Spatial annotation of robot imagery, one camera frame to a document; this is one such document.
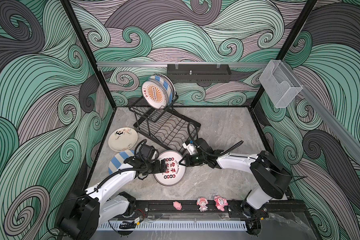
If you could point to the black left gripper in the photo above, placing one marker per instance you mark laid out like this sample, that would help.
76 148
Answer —
157 169

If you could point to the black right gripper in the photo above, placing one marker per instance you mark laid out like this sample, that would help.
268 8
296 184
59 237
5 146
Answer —
188 162

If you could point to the white plate red Chinese characters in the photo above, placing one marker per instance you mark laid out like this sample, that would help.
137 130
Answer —
174 172

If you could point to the blue white striped plate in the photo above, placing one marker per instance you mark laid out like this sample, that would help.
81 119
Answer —
169 82
118 160

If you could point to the orange sunburst plate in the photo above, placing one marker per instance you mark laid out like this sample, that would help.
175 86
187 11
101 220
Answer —
154 94

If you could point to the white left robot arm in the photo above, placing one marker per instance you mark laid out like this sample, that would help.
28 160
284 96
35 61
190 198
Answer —
85 210

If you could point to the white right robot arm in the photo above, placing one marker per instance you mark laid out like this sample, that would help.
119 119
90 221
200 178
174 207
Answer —
272 177

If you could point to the cream floral plate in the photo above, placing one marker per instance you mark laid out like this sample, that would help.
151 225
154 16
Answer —
123 139

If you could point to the small pink pig toy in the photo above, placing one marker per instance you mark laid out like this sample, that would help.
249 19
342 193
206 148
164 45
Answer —
177 205

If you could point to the pink hooded doll figurine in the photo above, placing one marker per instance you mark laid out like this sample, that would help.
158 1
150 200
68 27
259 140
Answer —
202 202

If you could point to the pink plush creature toy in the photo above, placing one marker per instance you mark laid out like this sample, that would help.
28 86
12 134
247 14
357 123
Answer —
220 203

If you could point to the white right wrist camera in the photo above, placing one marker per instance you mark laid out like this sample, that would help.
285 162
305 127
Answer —
190 148

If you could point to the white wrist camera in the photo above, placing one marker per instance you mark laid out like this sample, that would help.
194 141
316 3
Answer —
190 148
148 153

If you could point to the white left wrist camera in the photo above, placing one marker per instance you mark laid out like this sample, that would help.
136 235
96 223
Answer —
148 153

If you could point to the black wire dish rack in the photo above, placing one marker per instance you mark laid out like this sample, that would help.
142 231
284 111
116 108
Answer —
165 127

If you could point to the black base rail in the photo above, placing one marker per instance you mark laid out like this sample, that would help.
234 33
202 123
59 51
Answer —
234 209

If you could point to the white slotted cable duct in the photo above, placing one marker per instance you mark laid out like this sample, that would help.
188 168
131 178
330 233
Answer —
179 226

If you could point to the black wall-mounted tray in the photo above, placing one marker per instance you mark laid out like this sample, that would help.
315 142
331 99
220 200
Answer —
199 73

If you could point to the aluminium wall rail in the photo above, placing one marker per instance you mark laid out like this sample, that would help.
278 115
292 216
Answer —
140 64

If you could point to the clear acrylic wall holder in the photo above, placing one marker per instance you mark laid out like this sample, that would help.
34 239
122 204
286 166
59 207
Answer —
281 83

